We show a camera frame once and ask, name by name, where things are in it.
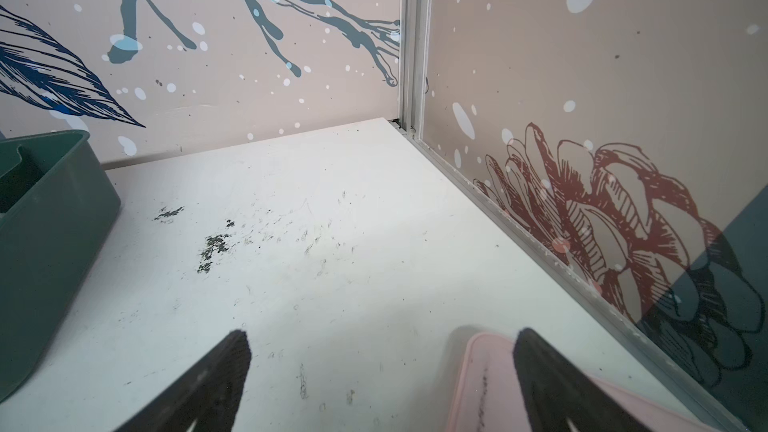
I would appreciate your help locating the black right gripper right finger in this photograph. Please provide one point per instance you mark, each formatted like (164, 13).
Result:
(558, 397)

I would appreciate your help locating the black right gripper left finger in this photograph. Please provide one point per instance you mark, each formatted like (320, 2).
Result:
(206, 397)

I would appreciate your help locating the green compartment tray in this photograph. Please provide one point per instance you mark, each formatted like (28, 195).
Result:
(57, 209)

